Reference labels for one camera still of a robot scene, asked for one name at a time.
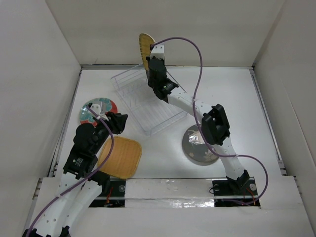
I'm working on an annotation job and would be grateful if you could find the black plate with deer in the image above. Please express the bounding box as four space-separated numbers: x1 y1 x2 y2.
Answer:
182 124 219 166

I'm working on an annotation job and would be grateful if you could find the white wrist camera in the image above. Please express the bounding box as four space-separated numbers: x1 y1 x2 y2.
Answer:
87 101 108 120
150 43 164 60

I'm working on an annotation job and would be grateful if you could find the dark rimmed cream plate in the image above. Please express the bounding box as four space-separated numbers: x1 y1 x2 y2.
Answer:
145 70 151 86

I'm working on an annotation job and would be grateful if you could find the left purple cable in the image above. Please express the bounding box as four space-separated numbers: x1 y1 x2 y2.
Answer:
24 105 116 237

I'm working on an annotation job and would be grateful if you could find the yellow fan-shaped bamboo plate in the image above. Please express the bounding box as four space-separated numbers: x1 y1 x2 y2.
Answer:
139 33 155 73

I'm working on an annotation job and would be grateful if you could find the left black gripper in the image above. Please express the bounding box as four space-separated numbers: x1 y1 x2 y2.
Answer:
92 111 127 153

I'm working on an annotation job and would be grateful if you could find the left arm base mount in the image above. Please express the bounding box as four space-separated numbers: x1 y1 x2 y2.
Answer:
89 179 126 208

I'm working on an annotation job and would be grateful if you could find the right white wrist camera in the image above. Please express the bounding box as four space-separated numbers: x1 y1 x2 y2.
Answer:
150 43 164 60

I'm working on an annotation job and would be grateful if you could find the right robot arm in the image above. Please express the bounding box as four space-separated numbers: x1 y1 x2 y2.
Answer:
146 56 249 196

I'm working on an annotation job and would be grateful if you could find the white wire dish rack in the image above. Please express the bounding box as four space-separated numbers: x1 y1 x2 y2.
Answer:
111 64 187 137

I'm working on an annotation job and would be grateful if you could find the square woven bamboo tray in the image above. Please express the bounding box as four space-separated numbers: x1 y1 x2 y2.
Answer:
100 136 142 180

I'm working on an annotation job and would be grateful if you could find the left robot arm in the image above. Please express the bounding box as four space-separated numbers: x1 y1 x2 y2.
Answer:
23 112 128 237

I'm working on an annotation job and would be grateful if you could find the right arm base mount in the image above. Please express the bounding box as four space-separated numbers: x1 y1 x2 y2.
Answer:
209 170 260 207

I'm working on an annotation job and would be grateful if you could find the colourful red teal plate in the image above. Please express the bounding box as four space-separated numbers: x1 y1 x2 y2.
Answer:
79 97 118 126

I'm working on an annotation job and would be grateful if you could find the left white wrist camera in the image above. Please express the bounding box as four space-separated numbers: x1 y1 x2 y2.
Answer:
87 101 108 120

